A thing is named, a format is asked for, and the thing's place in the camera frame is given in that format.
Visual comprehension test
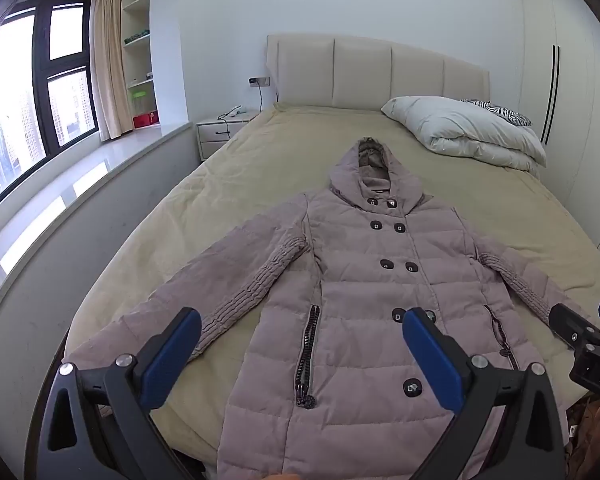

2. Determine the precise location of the white nightstand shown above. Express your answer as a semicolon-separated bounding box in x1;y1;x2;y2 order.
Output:
195;110;261;163

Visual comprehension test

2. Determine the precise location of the zebra print pillow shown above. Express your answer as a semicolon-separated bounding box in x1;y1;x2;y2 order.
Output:
460;98;533;127

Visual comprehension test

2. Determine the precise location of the bed with beige sheet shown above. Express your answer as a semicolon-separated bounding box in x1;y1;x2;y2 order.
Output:
62;101;600;480

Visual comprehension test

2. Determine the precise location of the white wardrobe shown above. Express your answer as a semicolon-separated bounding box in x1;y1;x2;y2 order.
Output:
518;0;600;252

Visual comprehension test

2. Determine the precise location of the white wall shelf unit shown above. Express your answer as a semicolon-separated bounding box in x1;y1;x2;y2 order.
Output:
121;0;159;131

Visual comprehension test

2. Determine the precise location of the black framed window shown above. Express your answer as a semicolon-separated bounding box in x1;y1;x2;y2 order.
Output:
0;0;101;222

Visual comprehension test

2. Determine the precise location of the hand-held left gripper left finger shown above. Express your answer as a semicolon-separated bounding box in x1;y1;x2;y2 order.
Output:
35;306;203;480

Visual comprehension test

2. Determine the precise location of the white folded duvet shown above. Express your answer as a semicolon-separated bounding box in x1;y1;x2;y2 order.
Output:
381;96;547;169

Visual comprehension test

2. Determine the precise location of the mauve hooded puffer coat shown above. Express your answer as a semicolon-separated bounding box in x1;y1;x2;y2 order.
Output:
62;136;598;480

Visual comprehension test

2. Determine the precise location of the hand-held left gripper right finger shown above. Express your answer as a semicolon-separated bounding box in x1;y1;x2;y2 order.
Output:
401;306;568;480

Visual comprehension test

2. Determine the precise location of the white window sill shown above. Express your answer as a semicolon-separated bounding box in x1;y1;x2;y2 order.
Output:
0;121;197;461

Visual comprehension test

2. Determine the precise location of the cream padded headboard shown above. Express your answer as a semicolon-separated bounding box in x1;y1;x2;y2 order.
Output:
266;34;491;111

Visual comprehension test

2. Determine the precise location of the beige curtain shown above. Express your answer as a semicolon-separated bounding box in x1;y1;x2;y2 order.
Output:
89;0;131;141

